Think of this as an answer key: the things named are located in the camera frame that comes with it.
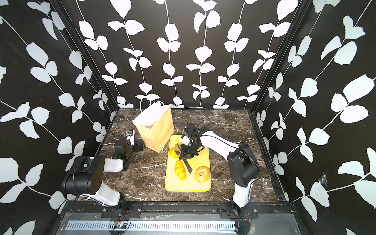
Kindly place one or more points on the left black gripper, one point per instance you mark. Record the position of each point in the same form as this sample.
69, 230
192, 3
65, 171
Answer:
136, 148

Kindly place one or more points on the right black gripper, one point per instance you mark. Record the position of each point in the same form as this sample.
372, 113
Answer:
185, 154

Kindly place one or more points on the yellow croissant bread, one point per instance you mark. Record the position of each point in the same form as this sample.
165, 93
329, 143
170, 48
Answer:
180, 171

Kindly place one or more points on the striped yellow round bun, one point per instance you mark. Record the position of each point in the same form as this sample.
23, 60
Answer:
172, 154

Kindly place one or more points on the brown paper bag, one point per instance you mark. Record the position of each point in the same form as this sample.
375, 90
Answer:
155, 125

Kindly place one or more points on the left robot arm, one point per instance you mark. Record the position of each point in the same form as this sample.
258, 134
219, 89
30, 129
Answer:
85, 178

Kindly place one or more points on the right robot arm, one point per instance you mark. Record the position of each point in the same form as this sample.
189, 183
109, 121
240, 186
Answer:
242, 163

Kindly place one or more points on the yellow plastic tray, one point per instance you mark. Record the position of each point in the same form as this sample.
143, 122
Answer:
174, 184

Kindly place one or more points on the small green circuit board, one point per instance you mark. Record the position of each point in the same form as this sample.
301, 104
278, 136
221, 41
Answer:
120, 225

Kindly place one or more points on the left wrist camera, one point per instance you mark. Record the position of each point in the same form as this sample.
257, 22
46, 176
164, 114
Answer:
130, 137

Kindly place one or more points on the black front rail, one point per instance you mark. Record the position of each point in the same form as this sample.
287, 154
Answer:
135, 209

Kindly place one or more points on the white slotted cable duct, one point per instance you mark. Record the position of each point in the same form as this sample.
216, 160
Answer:
168, 226

